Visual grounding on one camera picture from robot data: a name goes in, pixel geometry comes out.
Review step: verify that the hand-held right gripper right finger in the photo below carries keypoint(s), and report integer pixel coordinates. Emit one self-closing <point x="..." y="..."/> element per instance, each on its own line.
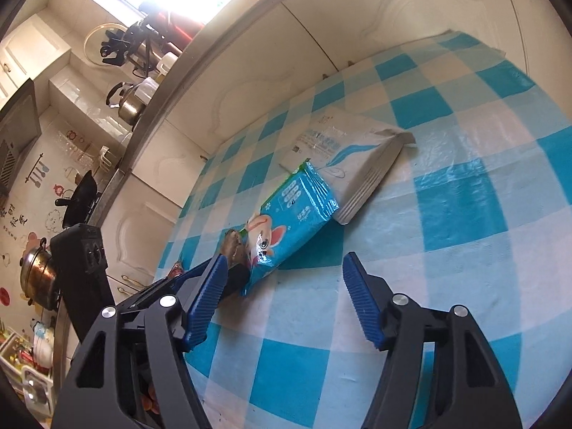
<point x="362" y="299"/>

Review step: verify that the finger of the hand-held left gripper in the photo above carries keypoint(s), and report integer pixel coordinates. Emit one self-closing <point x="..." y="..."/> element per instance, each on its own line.
<point x="236" y="282"/>
<point x="178" y="279"/>

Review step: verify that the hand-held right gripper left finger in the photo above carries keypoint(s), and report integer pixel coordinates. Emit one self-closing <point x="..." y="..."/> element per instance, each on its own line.
<point x="208" y="295"/>

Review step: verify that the red snack wrapper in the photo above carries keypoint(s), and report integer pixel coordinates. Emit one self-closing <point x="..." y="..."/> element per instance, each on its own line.
<point x="175" y="270"/>

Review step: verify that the steel cooking pot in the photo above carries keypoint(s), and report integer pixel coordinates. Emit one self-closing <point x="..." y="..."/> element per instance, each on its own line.
<point x="38" y="272"/>

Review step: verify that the cream cabinet door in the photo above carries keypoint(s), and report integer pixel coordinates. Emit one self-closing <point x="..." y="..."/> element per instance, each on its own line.
<point x="134" y="241"/>
<point x="402" y="18"/>
<point x="268" y="53"/>
<point x="156" y="178"/>

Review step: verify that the black wok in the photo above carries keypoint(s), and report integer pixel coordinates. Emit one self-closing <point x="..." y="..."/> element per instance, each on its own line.
<point x="80" y="196"/>

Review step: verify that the blue rabbit print packet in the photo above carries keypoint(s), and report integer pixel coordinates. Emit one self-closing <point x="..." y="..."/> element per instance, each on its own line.
<point x="290" y="214"/>

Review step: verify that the dish rack with bowls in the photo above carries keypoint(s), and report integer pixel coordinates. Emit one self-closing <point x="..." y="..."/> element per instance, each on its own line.
<point x="27" y="366"/>

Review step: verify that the beige utensil rack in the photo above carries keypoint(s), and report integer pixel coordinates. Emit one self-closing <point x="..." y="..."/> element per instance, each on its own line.
<point x="106" y="156"/>

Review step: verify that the blue white checkered tablecloth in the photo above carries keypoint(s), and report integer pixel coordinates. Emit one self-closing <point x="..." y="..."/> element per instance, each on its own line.
<point x="469" y="232"/>

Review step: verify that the white tissue pack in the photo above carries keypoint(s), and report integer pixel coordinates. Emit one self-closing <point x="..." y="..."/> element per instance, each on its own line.
<point x="348" y="143"/>

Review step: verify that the range hood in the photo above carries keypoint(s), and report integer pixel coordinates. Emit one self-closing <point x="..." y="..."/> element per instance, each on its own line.
<point x="20" y="125"/>

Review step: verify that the steel kettle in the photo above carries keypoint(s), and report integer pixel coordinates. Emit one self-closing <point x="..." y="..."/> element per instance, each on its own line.
<point x="129" y="105"/>

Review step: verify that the white cup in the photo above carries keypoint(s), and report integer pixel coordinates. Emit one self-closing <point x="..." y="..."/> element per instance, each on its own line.
<point x="147" y="89"/>

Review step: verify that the white mug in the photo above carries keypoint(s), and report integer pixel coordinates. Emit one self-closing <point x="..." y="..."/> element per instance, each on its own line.
<point x="167" y="62"/>

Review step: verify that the glass pot lid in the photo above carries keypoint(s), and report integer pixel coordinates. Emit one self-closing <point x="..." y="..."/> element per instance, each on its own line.
<point x="96" y="38"/>

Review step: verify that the red thermos jug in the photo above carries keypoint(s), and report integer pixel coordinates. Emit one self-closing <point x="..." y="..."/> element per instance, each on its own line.
<point x="183" y="29"/>

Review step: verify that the white wall cabinet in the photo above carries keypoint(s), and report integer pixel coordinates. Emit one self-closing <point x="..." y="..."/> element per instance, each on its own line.
<point x="22" y="53"/>

